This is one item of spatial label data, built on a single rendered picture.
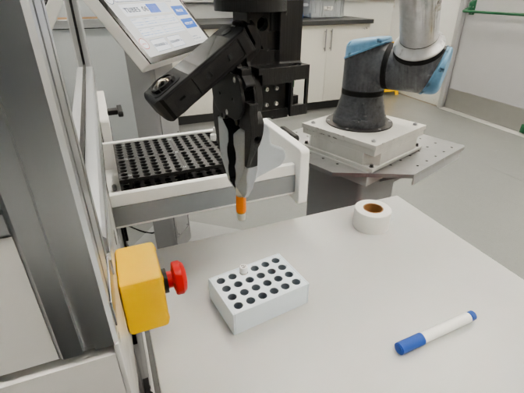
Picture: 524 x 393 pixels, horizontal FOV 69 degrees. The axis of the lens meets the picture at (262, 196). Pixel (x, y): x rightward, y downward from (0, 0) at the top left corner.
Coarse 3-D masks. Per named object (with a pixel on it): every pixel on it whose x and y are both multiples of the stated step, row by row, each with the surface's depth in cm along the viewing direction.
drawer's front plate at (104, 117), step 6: (102, 90) 104; (102, 96) 99; (102, 102) 93; (102, 108) 88; (102, 114) 85; (102, 120) 81; (108, 120) 89; (102, 126) 82; (108, 126) 82; (102, 132) 82; (108, 132) 82; (108, 138) 83
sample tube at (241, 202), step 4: (236, 188) 45; (236, 192) 45; (236, 196) 46; (240, 196) 45; (236, 200) 46; (240, 200) 46; (244, 200) 46; (236, 204) 46; (240, 204) 46; (244, 204) 46; (236, 208) 47; (240, 208) 46; (244, 208) 46; (240, 212) 46; (244, 212) 47; (240, 216) 47; (244, 216) 47; (240, 220) 47
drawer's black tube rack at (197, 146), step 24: (120, 144) 76; (144, 144) 77; (168, 144) 76; (192, 144) 76; (216, 144) 77; (120, 168) 66; (144, 168) 67; (168, 168) 67; (192, 168) 66; (216, 168) 74
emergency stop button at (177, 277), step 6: (174, 264) 44; (180, 264) 44; (174, 270) 43; (180, 270) 43; (168, 276) 44; (174, 276) 43; (180, 276) 43; (186, 276) 44; (168, 282) 43; (174, 282) 43; (180, 282) 43; (186, 282) 44; (174, 288) 44; (180, 288) 43; (186, 288) 44; (180, 294) 44
